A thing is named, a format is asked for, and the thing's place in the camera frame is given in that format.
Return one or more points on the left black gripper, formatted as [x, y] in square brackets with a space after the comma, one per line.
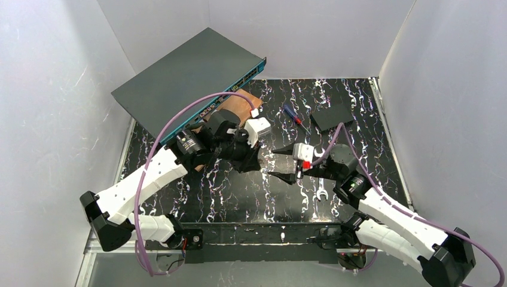
[246, 157]

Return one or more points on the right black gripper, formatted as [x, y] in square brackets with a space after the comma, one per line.
[299, 165]

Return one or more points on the dark teal network switch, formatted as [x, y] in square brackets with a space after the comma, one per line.
[208, 63]

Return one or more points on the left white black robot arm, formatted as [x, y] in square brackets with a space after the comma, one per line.
[111, 212]

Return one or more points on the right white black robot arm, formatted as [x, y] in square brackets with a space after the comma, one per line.
[443, 258]

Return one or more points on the silver open-end wrench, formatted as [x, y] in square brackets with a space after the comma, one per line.
[321, 193]

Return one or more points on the wooden base board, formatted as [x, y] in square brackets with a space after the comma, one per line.
[241, 103]

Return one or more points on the small black box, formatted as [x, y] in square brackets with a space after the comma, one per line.
[328, 118]

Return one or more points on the blue red screwdriver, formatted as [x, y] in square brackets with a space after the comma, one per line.
[294, 117]

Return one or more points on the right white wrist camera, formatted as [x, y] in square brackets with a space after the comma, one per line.
[303, 152]

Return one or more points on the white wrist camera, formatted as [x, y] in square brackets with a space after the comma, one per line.
[303, 152]
[256, 127]

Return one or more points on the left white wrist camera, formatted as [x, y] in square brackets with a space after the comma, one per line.
[256, 127]

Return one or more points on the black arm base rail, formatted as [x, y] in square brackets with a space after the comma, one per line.
[263, 242]

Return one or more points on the aluminium frame rail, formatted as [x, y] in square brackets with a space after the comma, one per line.
[101, 268]

